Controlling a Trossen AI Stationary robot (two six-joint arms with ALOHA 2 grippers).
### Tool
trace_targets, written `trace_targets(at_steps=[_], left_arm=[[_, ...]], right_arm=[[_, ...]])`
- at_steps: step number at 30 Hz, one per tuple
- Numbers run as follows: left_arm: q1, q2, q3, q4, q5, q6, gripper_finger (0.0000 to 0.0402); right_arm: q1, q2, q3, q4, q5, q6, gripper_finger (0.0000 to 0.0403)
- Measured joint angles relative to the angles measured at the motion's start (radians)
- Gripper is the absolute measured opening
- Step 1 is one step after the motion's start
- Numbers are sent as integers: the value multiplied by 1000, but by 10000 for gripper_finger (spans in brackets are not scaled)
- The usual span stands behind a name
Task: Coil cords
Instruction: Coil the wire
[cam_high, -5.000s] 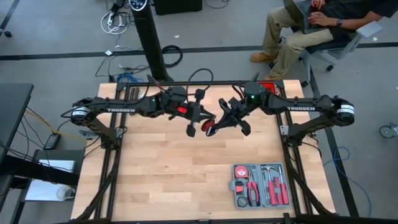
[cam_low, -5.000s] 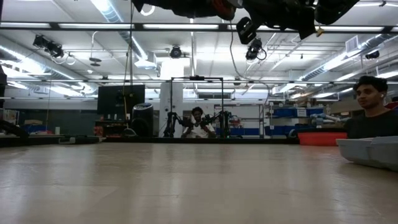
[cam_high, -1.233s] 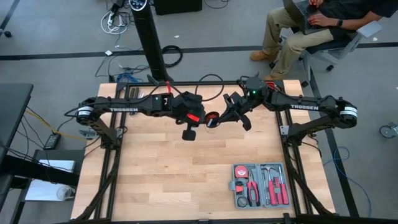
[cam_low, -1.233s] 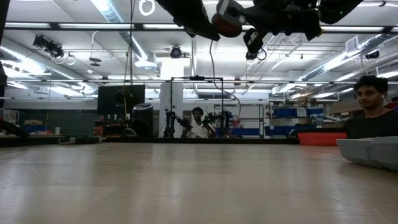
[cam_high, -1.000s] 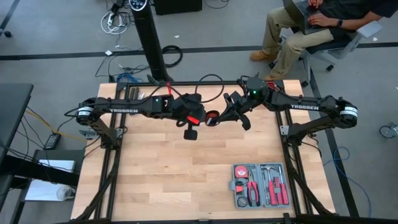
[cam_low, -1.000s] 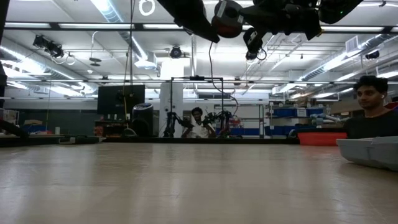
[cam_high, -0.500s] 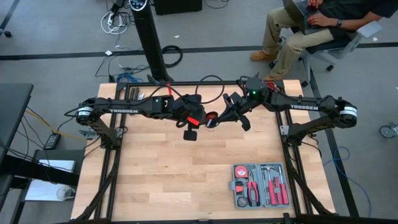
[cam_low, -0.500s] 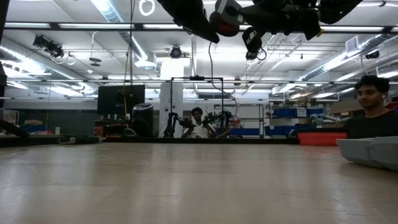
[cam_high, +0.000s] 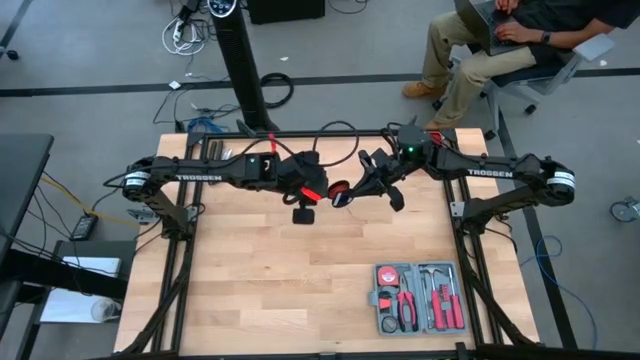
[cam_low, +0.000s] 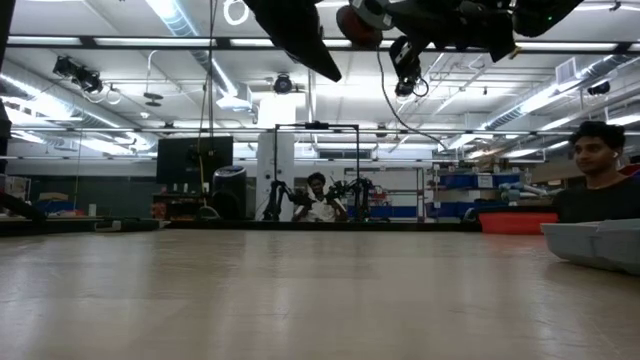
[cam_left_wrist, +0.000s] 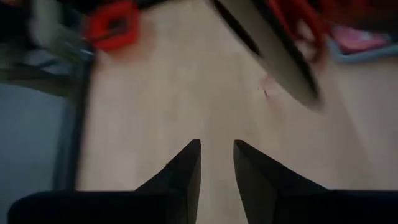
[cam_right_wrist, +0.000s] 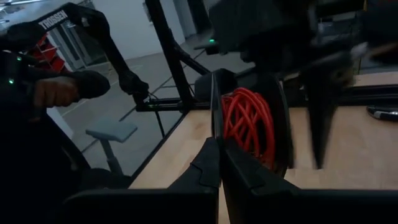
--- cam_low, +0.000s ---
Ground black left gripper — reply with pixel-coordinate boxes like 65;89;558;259
249;0;344;84

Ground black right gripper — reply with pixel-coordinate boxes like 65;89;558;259
389;0;501;84

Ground black wire spool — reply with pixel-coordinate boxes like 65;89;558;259
335;0;397;50

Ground red wire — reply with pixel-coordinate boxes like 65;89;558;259
374;45;448;150

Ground black vertical pole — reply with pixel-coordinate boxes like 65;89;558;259
207;0;216;137

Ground blue storage bin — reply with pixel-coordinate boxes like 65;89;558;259
37;199;76;216
424;201;484;220
372;204;419;219
438;172;521;190

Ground white ceiling air vent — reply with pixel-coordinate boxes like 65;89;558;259
555;56;577;87

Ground black monitor screen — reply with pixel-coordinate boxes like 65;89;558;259
156;135;235;186

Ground red plastic bin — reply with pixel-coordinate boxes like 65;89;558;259
478;211;560;236

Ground grey tool kit case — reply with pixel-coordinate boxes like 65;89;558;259
539;218;640;278

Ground black background rig frame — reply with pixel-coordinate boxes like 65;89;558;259
273;121;361;221

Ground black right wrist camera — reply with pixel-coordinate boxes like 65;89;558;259
487;12;519;64

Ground white ring light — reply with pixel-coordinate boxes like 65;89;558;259
222;0;251;28

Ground silver ceiling air duct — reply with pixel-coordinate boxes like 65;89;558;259
144;0;240;97

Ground black overhead frame beam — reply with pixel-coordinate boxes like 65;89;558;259
7;33;640;55

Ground black aluminium table frame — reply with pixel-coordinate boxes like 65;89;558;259
0;217;484;238

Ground black ceiling camera white cables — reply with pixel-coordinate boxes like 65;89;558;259
52;55;121;106

